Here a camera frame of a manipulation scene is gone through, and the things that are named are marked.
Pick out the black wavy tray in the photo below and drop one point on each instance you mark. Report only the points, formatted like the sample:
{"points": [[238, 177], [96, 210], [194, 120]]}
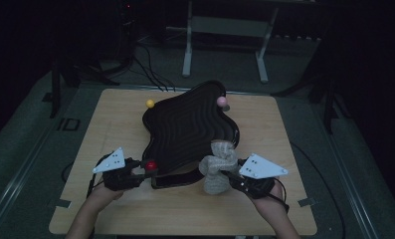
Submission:
{"points": [[188, 126]]}

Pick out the person's right hand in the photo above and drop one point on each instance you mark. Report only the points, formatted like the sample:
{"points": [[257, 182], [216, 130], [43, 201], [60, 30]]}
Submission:
{"points": [[269, 205]]}

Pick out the white metal desk frame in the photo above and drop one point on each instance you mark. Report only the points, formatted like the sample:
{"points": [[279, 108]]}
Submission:
{"points": [[230, 26]]}

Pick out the black tripod stand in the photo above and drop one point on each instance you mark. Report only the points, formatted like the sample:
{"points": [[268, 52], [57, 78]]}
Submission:
{"points": [[54, 93], [329, 109]]}

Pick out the grey cloth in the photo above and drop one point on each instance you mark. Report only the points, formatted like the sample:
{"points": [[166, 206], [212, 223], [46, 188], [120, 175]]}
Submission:
{"points": [[215, 166]]}

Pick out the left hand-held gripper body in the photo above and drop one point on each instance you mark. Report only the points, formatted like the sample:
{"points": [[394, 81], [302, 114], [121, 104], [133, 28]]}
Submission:
{"points": [[113, 164]]}

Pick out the red ball knob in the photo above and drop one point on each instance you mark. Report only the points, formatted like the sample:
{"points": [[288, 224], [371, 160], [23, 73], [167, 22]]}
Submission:
{"points": [[151, 165]]}

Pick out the pink ball knob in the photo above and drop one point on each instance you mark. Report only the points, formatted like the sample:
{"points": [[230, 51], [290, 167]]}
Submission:
{"points": [[222, 101]]}

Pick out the person's left hand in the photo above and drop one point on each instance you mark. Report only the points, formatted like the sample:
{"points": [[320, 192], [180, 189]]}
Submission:
{"points": [[103, 195]]}

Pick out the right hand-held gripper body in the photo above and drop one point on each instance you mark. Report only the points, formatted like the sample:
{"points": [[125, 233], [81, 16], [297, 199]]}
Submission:
{"points": [[259, 169]]}

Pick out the dark equipment with red light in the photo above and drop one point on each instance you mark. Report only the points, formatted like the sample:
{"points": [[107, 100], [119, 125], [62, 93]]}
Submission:
{"points": [[128, 20]]}

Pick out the grey tape piece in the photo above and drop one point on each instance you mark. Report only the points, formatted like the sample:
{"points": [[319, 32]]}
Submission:
{"points": [[307, 201], [62, 203]]}

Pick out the yellow ball knob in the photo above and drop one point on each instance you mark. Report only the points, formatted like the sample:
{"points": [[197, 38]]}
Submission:
{"points": [[150, 103]]}

